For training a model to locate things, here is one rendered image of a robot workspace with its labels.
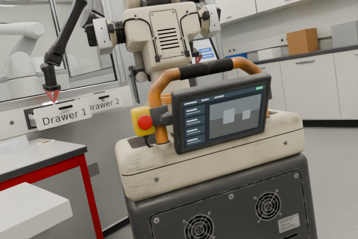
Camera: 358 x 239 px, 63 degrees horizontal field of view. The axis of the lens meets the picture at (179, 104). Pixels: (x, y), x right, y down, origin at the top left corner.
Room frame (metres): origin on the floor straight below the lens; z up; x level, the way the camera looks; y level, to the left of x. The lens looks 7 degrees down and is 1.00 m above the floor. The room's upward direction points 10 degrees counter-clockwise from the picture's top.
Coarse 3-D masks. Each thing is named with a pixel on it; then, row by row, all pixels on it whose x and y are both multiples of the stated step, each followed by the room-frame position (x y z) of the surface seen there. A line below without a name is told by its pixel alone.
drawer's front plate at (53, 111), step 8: (56, 104) 1.53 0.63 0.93; (64, 104) 1.56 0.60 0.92; (72, 104) 1.59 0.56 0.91; (80, 104) 1.62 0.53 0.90; (88, 104) 1.65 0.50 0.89; (40, 112) 1.48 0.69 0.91; (48, 112) 1.50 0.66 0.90; (56, 112) 1.53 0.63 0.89; (64, 112) 1.55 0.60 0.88; (72, 112) 1.58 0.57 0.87; (80, 112) 1.61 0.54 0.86; (88, 112) 1.64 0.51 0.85; (40, 120) 1.47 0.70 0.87; (56, 120) 1.52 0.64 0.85; (64, 120) 1.55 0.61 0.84; (72, 120) 1.57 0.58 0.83; (40, 128) 1.46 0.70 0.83
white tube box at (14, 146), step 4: (16, 140) 1.42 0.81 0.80; (20, 140) 1.39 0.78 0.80; (0, 144) 1.38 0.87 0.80; (4, 144) 1.35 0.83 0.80; (8, 144) 1.33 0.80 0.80; (12, 144) 1.31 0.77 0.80; (16, 144) 1.32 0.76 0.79; (20, 144) 1.33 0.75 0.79; (24, 144) 1.35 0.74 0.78; (28, 144) 1.36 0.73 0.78; (0, 148) 1.36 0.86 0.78; (4, 148) 1.33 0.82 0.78; (8, 148) 1.31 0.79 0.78; (12, 148) 1.30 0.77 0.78; (16, 148) 1.32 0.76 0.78; (20, 148) 1.33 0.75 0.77; (24, 148) 1.34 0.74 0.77; (0, 152) 1.37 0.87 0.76; (4, 152) 1.34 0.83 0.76; (8, 152) 1.31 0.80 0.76; (12, 152) 1.30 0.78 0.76
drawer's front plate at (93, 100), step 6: (90, 96) 1.84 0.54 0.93; (96, 96) 1.87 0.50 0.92; (114, 96) 1.95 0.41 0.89; (120, 96) 1.98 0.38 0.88; (90, 102) 1.83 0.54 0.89; (96, 102) 1.86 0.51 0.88; (102, 102) 1.89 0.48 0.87; (114, 102) 1.94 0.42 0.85; (120, 102) 1.97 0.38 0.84; (90, 108) 1.83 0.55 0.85; (102, 108) 1.88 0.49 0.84; (108, 108) 1.91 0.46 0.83
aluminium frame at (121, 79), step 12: (108, 0) 2.04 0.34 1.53; (108, 12) 2.03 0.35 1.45; (120, 48) 2.05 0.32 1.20; (120, 60) 2.04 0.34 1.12; (120, 72) 2.03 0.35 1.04; (96, 84) 1.91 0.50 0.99; (108, 84) 1.95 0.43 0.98; (120, 84) 2.01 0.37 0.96; (36, 96) 1.65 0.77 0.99; (60, 96) 1.73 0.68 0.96; (72, 96) 1.78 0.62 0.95; (0, 108) 1.52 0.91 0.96; (12, 108) 1.56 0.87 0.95
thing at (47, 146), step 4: (48, 140) 1.23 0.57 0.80; (52, 140) 1.21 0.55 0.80; (40, 144) 1.16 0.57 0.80; (44, 144) 1.16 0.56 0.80; (48, 144) 1.17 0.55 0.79; (52, 144) 1.18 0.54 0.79; (40, 148) 1.16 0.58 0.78; (44, 148) 1.16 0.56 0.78; (48, 148) 1.17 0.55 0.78; (52, 148) 1.18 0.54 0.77; (56, 148) 1.20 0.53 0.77; (40, 152) 1.16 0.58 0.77; (44, 152) 1.16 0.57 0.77; (48, 152) 1.16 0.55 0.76
